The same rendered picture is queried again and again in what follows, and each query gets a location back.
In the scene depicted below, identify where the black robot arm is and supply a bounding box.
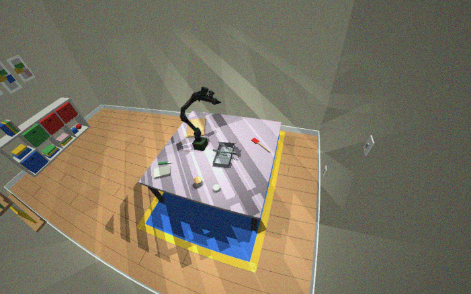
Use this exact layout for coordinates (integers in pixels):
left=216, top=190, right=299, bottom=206
left=179, top=87, right=215, bottom=142

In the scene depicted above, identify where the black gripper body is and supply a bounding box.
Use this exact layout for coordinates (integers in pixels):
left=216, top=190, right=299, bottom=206
left=205, top=96, right=217, bottom=105

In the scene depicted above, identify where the light wooden board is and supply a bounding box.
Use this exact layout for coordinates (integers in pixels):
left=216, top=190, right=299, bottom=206
left=185, top=118, right=206, bottom=138

